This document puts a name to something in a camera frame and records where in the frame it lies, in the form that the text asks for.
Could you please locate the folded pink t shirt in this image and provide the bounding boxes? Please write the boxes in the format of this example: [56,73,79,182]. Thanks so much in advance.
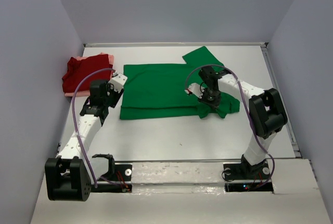
[62,52,114,97]

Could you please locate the folded dark red t shirt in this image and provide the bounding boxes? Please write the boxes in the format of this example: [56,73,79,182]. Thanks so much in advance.
[62,52,114,95]

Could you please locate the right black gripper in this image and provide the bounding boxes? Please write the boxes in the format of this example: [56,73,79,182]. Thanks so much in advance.
[198,87,221,109]

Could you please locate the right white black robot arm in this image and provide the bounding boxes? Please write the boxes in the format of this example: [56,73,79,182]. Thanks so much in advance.
[197,65,288,182]

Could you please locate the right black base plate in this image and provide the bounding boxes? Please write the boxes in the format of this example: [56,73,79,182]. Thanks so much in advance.
[221,162,274,193]

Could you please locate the green t shirt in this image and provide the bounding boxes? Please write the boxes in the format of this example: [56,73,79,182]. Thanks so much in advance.
[120,46,240,120]

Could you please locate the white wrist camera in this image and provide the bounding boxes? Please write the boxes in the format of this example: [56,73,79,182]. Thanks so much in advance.
[185,83,203,99]
[109,73,127,93]

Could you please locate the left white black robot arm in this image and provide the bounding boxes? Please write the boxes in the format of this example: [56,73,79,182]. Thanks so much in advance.
[45,74,127,202]

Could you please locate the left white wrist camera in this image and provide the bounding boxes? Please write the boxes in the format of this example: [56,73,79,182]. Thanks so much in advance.
[109,73,127,93]

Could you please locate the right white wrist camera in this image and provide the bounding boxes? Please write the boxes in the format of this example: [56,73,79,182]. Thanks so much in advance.
[185,83,203,99]

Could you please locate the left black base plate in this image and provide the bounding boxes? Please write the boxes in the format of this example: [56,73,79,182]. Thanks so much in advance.
[91,163,133,193]

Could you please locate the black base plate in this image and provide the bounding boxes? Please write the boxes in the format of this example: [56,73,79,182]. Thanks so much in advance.
[221,162,274,193]
[91,163,133,193]

